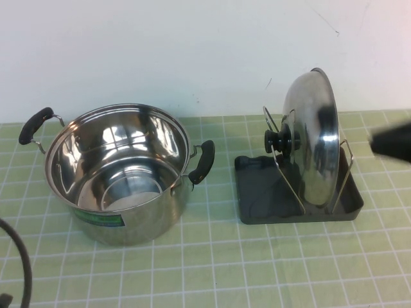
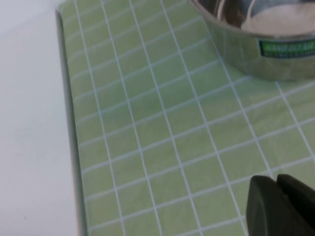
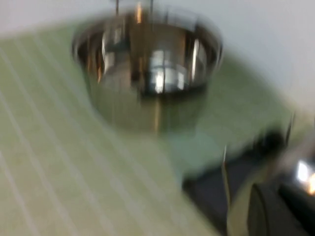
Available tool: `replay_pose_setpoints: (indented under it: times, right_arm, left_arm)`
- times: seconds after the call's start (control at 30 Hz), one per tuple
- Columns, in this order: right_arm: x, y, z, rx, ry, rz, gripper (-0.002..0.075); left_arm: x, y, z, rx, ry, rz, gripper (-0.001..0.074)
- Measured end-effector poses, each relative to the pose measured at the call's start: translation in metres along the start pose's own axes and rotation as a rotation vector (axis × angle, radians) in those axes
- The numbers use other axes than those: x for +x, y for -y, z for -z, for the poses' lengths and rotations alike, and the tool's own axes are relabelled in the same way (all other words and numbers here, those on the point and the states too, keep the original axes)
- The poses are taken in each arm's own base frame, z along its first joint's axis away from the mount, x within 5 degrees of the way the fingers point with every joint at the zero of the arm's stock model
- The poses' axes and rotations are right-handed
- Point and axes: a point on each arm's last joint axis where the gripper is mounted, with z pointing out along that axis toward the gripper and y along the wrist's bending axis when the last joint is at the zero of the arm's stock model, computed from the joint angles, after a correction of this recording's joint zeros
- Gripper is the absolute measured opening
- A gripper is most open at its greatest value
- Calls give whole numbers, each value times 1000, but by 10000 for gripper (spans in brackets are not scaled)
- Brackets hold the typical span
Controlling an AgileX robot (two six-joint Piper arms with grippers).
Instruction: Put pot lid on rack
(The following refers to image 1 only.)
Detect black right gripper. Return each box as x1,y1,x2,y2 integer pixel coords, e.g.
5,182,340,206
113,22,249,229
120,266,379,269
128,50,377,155
367,119,411,160

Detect steel pot lid black knob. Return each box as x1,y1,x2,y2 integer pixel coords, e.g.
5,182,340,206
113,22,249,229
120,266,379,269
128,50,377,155
263,67,340,206

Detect stainless steel cooking pot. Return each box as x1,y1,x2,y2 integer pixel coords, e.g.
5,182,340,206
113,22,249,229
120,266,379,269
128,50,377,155
18,103,215,247

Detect green checked table cloth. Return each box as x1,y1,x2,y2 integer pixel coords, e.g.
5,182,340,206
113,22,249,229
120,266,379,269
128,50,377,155
0,110,411,308

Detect wire lid rack dark tray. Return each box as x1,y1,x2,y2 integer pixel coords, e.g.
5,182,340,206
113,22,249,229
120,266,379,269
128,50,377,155
234,105,365,227

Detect black cable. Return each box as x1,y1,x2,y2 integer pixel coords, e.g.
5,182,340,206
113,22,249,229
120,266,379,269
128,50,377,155
0,219,33,308

